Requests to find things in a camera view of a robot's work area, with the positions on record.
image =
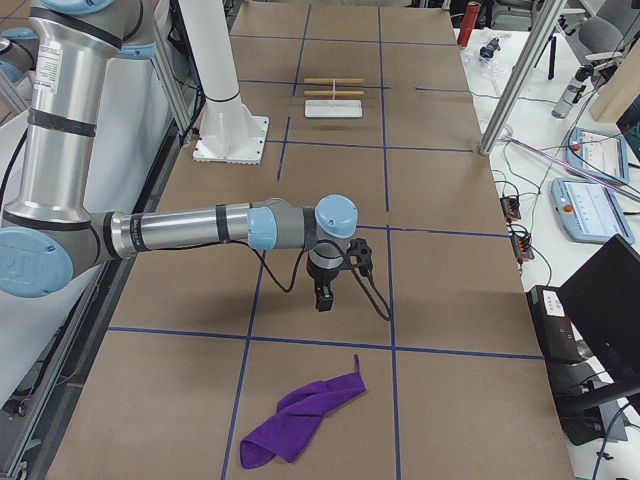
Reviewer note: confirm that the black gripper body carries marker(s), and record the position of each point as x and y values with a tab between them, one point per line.
320	276

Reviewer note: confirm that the purple microfibre towel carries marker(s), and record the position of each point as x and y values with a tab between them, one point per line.
298	416

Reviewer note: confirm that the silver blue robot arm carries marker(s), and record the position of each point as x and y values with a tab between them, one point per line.
78	181

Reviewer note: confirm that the white towel rack base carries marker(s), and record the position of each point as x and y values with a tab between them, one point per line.
350	109

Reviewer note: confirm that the lower wooden rack rod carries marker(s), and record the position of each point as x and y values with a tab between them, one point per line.
334	93

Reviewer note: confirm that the black box device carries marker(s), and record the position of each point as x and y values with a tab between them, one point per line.
553	328

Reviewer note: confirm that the black monitor on stand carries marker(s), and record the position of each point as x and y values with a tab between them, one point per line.
601	299

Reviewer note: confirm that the near blue teach pendant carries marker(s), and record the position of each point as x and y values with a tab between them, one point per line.
589	212

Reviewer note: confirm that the blue teach pendant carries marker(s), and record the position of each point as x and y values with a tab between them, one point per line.
602	155
589	212

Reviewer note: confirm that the far blue teach pendant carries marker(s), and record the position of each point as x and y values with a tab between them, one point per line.
602	155

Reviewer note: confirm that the red cylinder tube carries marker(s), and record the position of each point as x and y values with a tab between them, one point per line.
468	23

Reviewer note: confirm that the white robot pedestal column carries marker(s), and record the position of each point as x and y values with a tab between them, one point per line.
228	132

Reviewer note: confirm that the aluminium frame post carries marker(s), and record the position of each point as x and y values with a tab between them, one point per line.
534	45

